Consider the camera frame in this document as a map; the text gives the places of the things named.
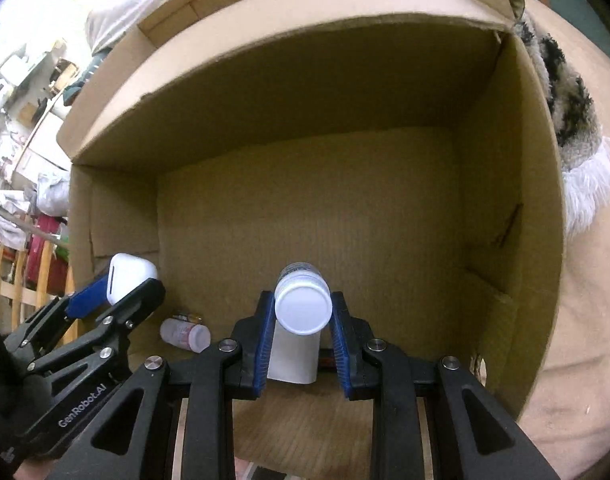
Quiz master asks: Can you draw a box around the white duvet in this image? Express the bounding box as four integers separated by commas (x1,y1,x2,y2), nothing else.
85,0,196,56

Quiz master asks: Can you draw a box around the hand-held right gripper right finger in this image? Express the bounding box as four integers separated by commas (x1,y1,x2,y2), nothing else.
330,290,560,480

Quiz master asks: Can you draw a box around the fluffy patterned blanket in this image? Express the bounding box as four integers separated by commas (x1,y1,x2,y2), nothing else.
490,0,610,241

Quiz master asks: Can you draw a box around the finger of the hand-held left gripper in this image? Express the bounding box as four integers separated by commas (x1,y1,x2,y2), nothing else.
28,277,167,376
5,269,112,361

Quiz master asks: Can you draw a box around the white capped bottle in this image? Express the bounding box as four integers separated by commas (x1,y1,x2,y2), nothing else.
274,261,334,336

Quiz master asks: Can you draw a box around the grey stuffed bag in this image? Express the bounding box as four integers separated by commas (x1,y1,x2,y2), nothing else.
35,172,72,212

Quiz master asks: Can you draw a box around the yellow wooden chair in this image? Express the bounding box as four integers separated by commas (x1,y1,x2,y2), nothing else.
0,232,78,321

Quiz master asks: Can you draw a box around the white pill bottle red label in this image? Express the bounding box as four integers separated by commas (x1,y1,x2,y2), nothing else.
159,316,212,352

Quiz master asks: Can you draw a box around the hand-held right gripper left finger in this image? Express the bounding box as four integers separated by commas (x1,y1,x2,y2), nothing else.
50,290,277,480

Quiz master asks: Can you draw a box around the cardboard box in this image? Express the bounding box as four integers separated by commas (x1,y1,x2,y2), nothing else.
56,0,568,478

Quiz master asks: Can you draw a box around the red bag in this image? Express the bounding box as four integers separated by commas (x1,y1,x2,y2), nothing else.
26,214,70,296

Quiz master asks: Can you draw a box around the white earbuds case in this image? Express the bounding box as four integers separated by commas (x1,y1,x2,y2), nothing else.
106,252,159,306

